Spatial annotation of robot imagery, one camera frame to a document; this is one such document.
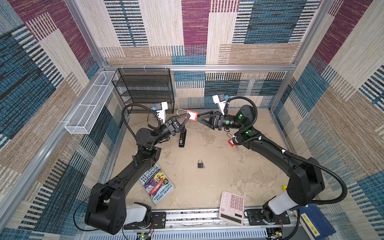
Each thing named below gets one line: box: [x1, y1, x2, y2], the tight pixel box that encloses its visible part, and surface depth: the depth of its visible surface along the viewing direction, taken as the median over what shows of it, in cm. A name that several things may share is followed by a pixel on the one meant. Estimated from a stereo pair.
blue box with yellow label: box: [299, 203, 337, 240], surface depth 73 cm
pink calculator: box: [218, 190, 245, 226], surface depth 77 cm
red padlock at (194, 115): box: [176, 108, 199, 122], surface depth 64 cm
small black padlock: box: [197, 159, 204, 169], surface depth 94 cm
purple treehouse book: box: [139, 163, 174, 205], surface depth 84 cm
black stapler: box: [178, 125, 187, 148], surface depth 101 cm
